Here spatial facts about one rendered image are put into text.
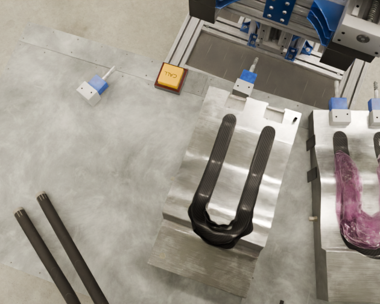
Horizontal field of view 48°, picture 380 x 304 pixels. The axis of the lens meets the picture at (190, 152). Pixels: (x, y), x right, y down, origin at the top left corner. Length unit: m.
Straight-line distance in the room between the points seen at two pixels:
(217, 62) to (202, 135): 0.88
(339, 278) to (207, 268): 0.31
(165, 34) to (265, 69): 0.60
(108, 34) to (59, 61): 0.99
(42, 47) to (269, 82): 1.00
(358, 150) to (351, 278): 0.34
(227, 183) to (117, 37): 1.40
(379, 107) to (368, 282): 0.47
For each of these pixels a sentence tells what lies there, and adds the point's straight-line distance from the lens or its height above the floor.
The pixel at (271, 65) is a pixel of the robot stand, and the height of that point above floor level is 0.21.
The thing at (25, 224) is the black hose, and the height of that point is 0.84.
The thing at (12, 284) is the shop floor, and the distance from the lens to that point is 2.16.
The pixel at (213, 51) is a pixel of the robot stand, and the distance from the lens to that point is 2.02.
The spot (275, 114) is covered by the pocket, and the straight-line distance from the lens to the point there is 1.21.
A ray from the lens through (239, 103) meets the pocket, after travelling 1.21.
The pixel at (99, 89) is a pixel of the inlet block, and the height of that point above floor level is 0.84.
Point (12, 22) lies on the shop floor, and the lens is 2.56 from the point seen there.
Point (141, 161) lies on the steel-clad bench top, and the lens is 1.23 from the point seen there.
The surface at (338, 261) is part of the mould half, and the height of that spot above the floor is 0.91.
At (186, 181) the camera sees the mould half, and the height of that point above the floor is 0.92.
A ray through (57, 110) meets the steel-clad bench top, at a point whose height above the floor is 0.80.
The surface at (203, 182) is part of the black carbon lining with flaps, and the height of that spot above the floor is 0.91.
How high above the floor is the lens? 1.98
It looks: 74 degrees down
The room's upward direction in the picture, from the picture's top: 7 degrees counter-clockwise
